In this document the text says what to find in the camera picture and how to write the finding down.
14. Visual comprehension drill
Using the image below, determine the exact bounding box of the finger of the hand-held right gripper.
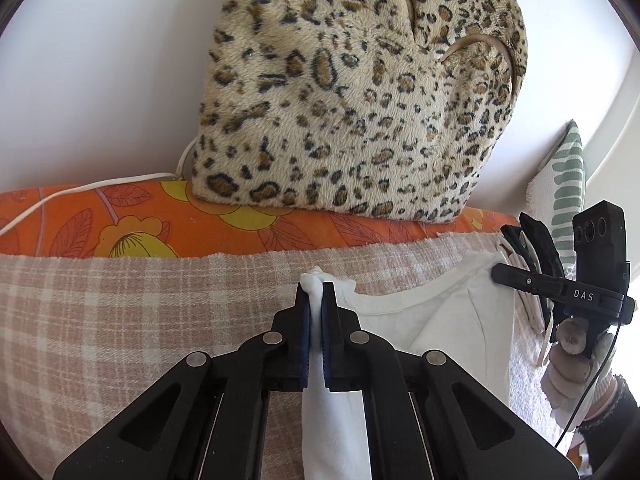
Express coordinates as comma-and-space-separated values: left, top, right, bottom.
491, 263, 567, 298

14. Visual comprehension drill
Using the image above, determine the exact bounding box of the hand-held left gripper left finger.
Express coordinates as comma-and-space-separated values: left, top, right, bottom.
52, 282, 313, 480

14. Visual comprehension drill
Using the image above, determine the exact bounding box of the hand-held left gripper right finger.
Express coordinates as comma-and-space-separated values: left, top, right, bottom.
321, 281, 581, 480

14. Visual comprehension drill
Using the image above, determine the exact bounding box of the person's right hand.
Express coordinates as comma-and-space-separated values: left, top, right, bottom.
540, 320, 622, 423

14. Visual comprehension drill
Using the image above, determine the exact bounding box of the black folded garment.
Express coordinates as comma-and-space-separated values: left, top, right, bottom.
500, 212, 567, 282

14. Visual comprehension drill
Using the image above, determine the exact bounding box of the green leaf print cushion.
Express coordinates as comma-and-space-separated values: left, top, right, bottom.
525, 120, 587, 281

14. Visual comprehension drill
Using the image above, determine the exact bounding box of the orange floral sheet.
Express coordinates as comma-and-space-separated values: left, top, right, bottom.
0, 180, 507, 260

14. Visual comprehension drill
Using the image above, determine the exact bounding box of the pink checked blanket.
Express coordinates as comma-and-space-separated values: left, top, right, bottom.
0, 232, 571, 480

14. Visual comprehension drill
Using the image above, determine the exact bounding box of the leopard print pillow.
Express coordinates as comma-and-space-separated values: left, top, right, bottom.
189, 0, 529, 224

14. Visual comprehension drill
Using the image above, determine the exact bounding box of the black cable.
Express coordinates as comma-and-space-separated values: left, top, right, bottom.
552, 257, 632, 449

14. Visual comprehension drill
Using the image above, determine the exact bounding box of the white cable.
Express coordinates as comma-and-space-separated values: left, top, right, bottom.
0, 137, 198, 237

